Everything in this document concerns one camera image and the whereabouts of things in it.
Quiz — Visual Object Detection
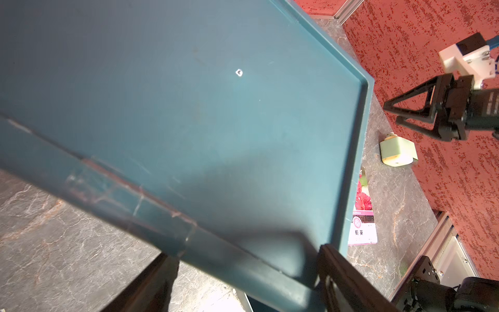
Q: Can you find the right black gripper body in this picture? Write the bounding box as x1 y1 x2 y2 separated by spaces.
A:
430 74 498 142

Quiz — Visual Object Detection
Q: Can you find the teal drawer cabinet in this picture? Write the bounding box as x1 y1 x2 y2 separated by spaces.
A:
1 1 374 311

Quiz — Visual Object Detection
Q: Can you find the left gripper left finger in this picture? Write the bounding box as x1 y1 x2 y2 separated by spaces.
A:
103 253 179 311

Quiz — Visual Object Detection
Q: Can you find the pink flower seed bag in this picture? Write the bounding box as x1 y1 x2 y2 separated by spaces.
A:
348 167 378 246

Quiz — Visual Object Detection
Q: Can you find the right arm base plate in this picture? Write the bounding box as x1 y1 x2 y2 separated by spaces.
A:
391 256 440 311

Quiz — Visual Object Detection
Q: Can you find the right corner aluminium post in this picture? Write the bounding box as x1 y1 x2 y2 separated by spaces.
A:
333 0 364 25

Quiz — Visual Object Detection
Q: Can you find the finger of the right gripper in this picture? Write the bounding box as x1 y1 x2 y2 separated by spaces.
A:
383 76 441 117
396 116 443 141

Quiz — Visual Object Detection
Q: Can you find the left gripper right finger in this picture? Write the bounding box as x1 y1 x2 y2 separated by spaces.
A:
317 244 397 311

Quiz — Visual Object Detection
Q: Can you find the green pencil sharpener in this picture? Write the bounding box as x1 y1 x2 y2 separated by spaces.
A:
379 133 418 167

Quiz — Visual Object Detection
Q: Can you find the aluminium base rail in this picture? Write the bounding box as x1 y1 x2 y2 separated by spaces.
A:
408 213 498 311

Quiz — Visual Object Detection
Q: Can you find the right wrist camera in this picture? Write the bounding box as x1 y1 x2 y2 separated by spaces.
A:
439 33 498 90

